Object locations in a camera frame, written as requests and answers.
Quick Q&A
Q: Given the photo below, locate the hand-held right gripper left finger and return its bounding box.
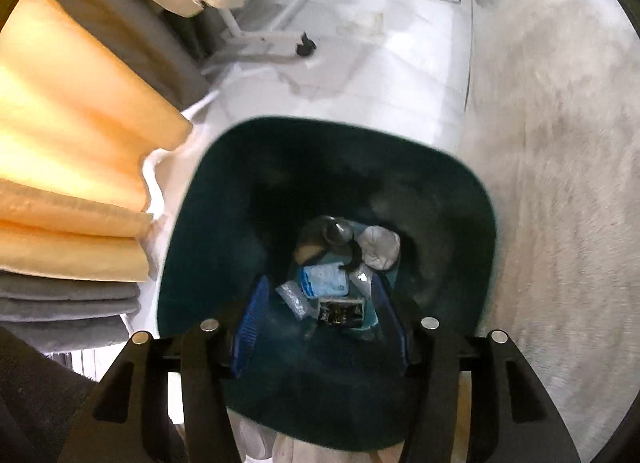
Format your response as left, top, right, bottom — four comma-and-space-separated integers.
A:
57, 275, 271, 463

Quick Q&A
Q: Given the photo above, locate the white clothes rack base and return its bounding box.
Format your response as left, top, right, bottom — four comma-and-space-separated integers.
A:
202, 0, 318, 75

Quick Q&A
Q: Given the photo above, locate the white tissue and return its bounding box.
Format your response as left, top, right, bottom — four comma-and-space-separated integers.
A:
359, 226, 402, 271

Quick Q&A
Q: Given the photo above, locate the light blue plastic packet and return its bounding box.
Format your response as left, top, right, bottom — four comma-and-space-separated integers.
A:
300, 263, 351, 299

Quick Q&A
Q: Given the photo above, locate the yellow curtain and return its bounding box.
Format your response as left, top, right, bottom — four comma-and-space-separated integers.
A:
0, 0, 194, 284

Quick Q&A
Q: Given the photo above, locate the grey bed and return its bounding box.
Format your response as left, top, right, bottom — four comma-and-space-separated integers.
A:
460, 0, 637, 460

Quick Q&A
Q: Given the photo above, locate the dark green trash bin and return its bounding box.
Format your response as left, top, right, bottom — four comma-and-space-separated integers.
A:
156, 116, 497, 454

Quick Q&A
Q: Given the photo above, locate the white sheer cloth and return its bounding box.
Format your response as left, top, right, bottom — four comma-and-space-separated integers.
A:
141, 88, 222, 225

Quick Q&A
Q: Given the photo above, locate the clear plastic wrapper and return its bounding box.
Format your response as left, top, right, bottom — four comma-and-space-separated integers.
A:
276, 282, 314, 319

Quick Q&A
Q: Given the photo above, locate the brown tape roll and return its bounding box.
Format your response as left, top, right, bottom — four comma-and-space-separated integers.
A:
292, 216, 358, 265

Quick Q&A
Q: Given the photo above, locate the dark snack wrapper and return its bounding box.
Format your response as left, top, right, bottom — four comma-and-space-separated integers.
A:
317, 295, 365, 330

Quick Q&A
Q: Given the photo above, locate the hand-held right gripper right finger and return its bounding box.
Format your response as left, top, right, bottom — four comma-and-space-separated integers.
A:
370, 275, 581, 463

